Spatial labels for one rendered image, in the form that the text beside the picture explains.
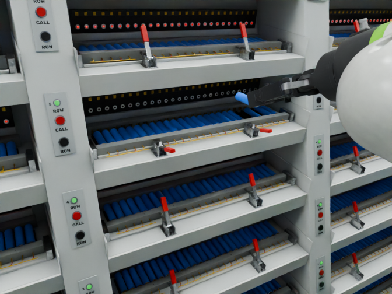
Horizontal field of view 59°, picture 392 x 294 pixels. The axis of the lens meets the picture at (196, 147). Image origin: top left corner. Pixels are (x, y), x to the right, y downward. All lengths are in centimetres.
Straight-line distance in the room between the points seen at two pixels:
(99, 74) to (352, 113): 53
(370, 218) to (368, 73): 114
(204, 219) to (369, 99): 68
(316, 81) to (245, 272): 68
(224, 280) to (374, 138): 78
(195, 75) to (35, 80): 34
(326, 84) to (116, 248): 58
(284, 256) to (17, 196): 77
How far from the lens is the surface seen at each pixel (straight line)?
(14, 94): 72
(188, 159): 83
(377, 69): 31
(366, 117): 31
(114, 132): 86
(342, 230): 131
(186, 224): 90
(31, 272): 84
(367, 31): 50
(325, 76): 52
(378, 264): 155
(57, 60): 72
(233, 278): 104
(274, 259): 112
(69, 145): 73
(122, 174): 77
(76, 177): 75
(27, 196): 75
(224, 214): 94
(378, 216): 145
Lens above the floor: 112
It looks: 12 degrees down
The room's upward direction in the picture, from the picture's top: 5 degrees counter-clockwise
